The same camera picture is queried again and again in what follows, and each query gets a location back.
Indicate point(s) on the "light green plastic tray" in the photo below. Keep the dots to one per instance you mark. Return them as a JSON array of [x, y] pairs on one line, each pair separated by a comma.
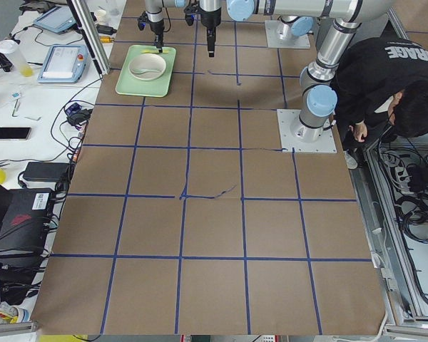
[[129, 85]]

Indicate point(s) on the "far teach pendant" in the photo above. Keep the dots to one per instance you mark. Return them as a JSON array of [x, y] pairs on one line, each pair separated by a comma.
[[59, 19]]

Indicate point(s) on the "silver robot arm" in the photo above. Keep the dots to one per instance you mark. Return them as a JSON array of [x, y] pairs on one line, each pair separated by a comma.
[[163, 5], [347, 16]]

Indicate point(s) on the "person in black clothes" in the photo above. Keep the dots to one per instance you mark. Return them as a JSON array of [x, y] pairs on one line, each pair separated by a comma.
[[381, 85]]

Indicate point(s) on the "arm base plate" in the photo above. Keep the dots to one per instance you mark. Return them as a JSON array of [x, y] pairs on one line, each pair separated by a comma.
[[295, 137], [282, 35]]

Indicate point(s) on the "yellow plastic fork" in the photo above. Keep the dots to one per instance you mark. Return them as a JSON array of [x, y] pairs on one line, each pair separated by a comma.
[[154, 51]]

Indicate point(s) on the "plastic cup with yellow drink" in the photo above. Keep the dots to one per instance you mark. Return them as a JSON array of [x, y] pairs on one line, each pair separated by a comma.
[[12, 52]]

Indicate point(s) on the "near teach pendant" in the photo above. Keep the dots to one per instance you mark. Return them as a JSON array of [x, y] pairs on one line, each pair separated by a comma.
[[64, 64]]

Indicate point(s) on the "black computer box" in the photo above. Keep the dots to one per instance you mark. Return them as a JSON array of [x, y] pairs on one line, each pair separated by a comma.
[[23, 230]]

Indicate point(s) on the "black power adapter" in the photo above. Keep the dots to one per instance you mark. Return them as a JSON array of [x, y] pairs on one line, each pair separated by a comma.
[[45, 171]]

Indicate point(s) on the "black smartphone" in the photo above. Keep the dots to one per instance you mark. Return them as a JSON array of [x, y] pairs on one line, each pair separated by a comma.
[[14, 133]]

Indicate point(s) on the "aluminium frame post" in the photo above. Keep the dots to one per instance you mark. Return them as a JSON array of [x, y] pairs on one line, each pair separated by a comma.
[[86, 25]]

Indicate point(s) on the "white round plate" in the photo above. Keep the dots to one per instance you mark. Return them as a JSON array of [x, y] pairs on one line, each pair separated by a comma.
[[148, 60]]

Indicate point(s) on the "teach pendant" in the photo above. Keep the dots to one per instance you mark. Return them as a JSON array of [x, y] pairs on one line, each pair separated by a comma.
[[64, 64], [59, 19]]

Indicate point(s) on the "pale green plastic spoon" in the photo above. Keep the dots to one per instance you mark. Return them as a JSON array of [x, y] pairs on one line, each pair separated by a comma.
[[145, 70]]

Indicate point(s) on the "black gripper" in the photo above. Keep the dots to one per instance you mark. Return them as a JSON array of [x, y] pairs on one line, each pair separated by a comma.
[[210, 22], [156, 23]]

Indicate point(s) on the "white paper cup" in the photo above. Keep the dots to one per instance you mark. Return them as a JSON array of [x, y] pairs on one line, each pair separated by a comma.
[[101, 16]]

